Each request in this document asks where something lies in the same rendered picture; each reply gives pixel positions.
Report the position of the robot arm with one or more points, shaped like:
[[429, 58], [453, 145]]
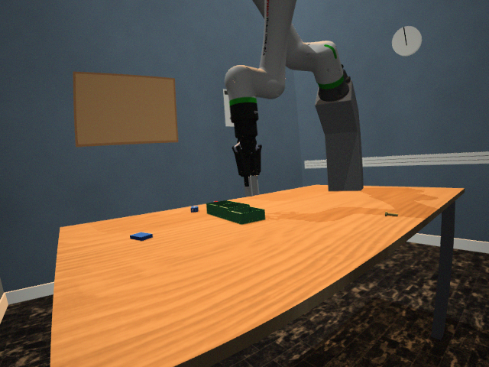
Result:
[[244, 83]]

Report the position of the green bins with labels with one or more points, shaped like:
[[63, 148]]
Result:
[[240, 213]]

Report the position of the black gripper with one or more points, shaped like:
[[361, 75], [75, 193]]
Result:
[[249, 164]]

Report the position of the flat blue square block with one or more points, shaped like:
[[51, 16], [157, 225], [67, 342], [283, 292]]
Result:
[[141, 236]]

